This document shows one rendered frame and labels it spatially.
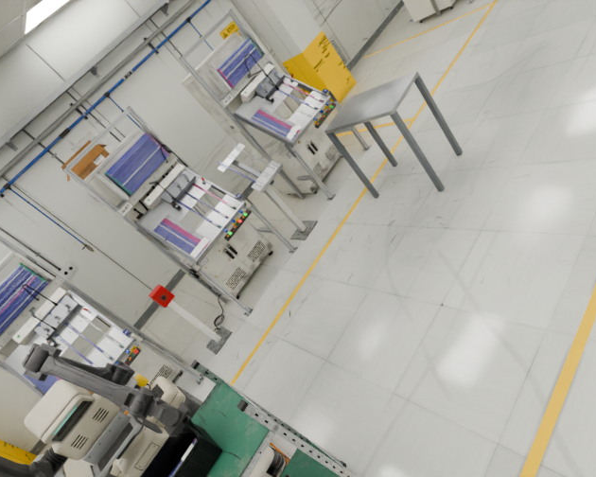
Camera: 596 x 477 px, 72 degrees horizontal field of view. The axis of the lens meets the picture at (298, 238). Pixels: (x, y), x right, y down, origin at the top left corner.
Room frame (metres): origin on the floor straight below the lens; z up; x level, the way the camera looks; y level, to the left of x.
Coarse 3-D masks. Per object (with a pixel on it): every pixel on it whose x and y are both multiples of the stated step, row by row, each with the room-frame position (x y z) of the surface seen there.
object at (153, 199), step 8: (176, 168) 3.94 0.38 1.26; (184, 168) 3.94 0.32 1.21; (168, 176) 3.91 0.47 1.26; (176, 176) 3.88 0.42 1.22; (160, 184) 3.88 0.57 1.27; (168, 184) 3.84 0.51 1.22; (152, 192) 3.83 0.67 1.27; (160, 192) 3.81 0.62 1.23; (152, 200) 3.78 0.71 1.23; (160, 200) 3.83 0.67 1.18; (152, 208) 3.79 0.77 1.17
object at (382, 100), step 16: (400, 80) 2.87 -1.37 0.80; (416, 80) 2.79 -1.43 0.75; (352, 96) 3.37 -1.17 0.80; (368, 96) 3.11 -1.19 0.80; (384, 96) 2.87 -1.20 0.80; (400, 96) 2.67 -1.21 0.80; (352, 112) 3.09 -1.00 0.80; (368, 112) 2.86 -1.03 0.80; (384, 112) 2.66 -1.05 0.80; (432, 112) 2.80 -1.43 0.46; (336, 128) 3.09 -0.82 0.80; (368, 128) 3.38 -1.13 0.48; (400, 128) 2.61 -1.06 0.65; (448, 128) 2.79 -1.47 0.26; (336, 144) 3.19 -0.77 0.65; (384, 144) 3.38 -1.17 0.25; (416, 144) 2.61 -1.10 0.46; (352, 160) 3.19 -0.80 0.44; (432, 176) 2.60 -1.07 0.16
